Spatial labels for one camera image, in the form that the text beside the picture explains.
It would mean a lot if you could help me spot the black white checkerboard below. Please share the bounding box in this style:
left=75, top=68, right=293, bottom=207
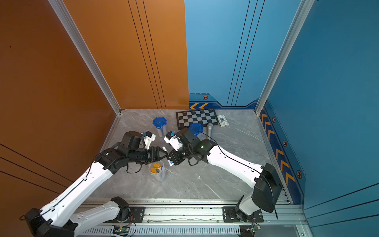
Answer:
left=176, top=109, right=219, bottom=130

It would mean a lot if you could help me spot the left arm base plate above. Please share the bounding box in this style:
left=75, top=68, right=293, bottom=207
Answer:
left=113, top=206, right=146, bottom=224

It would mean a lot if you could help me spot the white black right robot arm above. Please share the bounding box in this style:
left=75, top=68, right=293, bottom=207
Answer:
left=164, top=128, right=283, bottom=222

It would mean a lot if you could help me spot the aluminium front rail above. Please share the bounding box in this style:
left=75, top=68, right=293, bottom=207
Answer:
left=68, top=199, right=309, bottom=227

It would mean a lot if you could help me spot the clear plastic container back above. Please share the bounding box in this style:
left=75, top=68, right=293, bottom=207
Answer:
left=153, top=117, right=167, bottom=138

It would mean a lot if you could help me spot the circuit board right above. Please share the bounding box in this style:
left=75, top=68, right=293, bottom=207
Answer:
left=238, top=225, right=261, bottom=237

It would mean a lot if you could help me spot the clear plastic container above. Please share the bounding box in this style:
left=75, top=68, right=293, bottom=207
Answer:
left=149, top=161, right=167, bottom=182
left=189, top=122, right=204, bottom=137
left=153, top=117, right=167, bottom=138

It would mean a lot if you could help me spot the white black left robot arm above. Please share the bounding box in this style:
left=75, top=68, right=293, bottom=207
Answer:
left=25, top=131, right=168, bottom=237

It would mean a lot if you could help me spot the green circuit board left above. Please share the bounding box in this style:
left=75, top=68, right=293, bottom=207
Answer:
left=112, top=226, right=131, bottom=237

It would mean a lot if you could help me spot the small white card box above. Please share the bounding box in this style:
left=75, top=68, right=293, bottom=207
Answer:
left=217, top=115, right=229, bottom=127

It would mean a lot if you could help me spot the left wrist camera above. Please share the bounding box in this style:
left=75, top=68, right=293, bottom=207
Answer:
left=142, top=131, right=156, bottom=150

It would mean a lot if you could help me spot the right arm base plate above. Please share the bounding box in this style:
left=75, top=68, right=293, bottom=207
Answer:
left=222, top=206, right=264, bottom=223

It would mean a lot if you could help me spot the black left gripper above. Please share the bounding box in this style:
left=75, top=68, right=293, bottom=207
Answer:
left=128, top=146, right=169, bottom=164

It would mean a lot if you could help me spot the silver microphone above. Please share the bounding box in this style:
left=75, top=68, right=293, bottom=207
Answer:
left=206, top=123, right=213, bottom=139

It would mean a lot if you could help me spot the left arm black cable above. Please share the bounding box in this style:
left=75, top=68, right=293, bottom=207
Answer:
left=19, top=142, right=122, bottom=221

